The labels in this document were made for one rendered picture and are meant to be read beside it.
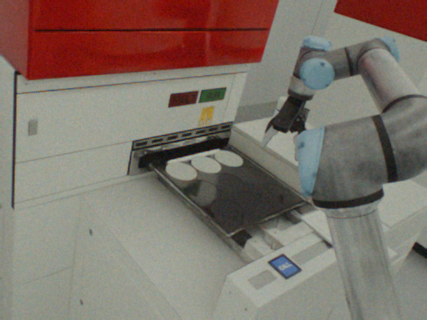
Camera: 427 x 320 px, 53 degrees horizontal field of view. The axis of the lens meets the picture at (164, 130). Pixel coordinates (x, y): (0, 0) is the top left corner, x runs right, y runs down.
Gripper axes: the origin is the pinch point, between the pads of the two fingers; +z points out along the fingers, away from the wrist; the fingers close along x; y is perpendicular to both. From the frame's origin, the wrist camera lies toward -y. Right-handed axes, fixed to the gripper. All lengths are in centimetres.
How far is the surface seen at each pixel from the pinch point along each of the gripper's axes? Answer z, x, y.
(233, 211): 13.0, 4.8, -18.5
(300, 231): 15.4, -13.7, -10.5
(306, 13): 12, 56, 311
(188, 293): 20, 4, -46
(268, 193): 13.6, -1.1, -1.7
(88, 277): 45, 38, -38
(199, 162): 13.2, 23.6, -1.1
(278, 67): 64, 64, 293
